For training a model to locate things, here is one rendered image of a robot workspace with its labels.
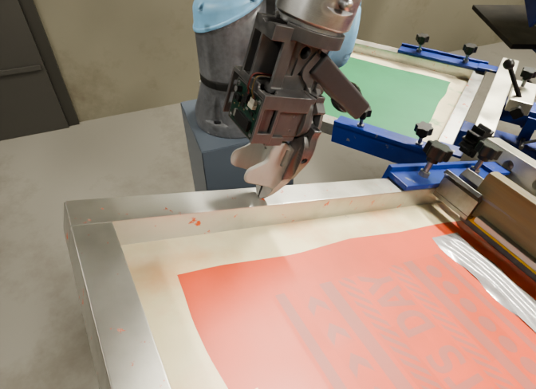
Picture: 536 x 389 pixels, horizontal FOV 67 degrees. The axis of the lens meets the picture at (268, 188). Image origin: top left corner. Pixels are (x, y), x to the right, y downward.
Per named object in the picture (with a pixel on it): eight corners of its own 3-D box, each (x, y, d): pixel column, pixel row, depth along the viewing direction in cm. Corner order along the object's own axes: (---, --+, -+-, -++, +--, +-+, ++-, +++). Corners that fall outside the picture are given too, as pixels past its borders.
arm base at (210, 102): (188, 104, 81) (181, 56, 75) (258, 90, 85) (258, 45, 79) (207, 146, 71) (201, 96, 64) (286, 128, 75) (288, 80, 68)
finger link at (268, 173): (227, 199, 48) (247, 131, 43) (268, 195, 52) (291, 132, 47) (238, 216, 46) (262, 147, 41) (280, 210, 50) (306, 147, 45)
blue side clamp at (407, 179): (389, 215, 67) (410, 181, 63) (370, 197, 70) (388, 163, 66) (485, 201, 84) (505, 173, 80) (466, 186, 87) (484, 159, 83)
